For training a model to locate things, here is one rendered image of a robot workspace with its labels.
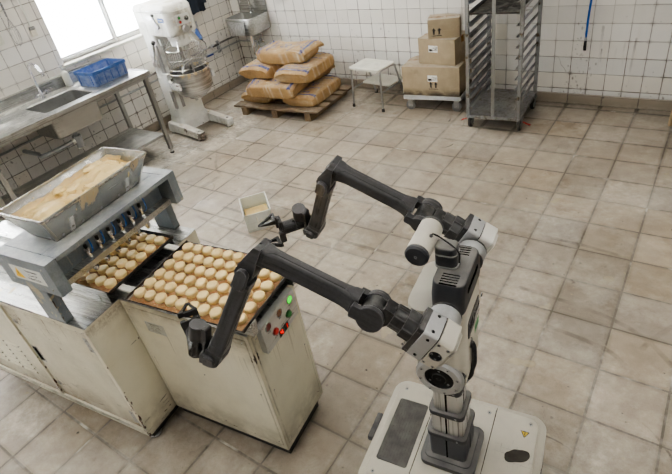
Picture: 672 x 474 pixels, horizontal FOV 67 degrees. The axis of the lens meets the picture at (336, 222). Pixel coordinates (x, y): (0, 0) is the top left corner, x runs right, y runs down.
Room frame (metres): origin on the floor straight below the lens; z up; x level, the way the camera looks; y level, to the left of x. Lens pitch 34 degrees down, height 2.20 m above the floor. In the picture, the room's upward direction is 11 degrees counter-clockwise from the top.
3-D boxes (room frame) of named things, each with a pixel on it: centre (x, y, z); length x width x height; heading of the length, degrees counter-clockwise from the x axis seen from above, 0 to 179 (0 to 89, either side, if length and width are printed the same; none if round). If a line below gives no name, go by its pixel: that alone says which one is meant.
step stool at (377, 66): (5.45, -0.74, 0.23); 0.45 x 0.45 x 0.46; 42
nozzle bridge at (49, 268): (1.98, 1.03, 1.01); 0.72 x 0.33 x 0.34; 147
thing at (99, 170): (1.98, 1.03, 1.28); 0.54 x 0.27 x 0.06; 147
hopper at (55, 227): (1.98, 1.03, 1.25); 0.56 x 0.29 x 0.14; 147
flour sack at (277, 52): (5.87, 0.16, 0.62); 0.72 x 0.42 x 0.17; 57
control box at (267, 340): (1.51, 0.30, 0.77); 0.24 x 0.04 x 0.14; 147
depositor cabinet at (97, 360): (2.24, 1.43, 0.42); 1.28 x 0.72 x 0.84; 57
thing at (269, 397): (1.71, 0.61, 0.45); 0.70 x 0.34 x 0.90; 57
